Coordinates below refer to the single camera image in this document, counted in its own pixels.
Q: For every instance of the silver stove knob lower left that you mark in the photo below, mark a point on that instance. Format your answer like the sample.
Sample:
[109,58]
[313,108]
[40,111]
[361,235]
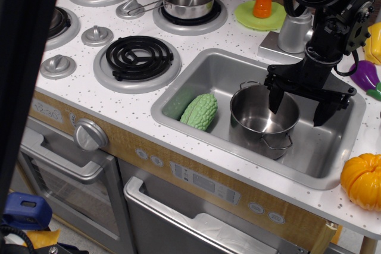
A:
[57,67]

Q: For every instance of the purple toy eggplant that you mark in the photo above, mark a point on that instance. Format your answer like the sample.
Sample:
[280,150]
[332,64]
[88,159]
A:
[366,78]

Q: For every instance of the orange toy carrot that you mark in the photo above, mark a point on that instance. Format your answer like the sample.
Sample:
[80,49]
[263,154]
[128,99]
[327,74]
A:
[262,8]

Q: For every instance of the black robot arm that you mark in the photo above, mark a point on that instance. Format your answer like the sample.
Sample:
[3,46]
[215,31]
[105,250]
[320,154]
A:
[340,27]

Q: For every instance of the green bitter melon toy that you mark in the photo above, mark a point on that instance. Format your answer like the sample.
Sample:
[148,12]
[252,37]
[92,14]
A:
[200,112]

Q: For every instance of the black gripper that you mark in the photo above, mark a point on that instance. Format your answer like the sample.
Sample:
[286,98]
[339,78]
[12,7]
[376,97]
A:
[311,79]

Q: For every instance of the toy oven door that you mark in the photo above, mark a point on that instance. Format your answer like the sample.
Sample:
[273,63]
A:
[84,189]

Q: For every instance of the silver stove knob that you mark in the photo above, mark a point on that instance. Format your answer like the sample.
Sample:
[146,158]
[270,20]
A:
[97,36]
[57,67]
[129,8]

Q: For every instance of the left edge black burner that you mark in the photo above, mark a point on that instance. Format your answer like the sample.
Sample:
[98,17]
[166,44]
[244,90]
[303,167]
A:
[59,24]

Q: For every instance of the silver stove knob upper middle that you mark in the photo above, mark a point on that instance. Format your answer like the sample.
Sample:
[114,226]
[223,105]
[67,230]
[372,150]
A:
[129,8]

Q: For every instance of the silver toy faucet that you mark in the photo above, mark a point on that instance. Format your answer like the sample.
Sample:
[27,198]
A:
[287,46]

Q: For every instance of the silver oven dial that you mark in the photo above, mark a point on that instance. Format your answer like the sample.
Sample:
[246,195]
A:
[89,136]

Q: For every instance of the steel pot with handles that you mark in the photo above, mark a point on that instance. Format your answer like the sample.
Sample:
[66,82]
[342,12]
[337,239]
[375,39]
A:
[254,127]

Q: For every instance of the blue clamp tool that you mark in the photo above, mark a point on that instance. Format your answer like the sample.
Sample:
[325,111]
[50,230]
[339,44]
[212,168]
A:
[26,212]

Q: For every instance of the steel saucepan with handle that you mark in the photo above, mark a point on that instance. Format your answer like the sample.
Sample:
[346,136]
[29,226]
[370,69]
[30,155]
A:
[182,9]

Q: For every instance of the black foreground post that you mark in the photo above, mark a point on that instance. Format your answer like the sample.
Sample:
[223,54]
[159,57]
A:
[24,31]

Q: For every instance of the silver stove knob centre left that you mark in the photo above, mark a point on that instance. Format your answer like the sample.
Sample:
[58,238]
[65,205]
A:
[97,36]

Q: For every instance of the toy dishwasher door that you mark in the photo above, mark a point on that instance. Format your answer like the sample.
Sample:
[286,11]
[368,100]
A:
[158,228]

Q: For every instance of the orange toy pumpkin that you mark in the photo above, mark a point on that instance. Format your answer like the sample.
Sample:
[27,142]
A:
[360,180]

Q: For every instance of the black coil burner front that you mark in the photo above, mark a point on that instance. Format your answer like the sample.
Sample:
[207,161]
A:
[138,58]

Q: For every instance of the yellow toy pepper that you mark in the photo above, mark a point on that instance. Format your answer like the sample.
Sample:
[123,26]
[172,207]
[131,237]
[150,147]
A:
[373,44]

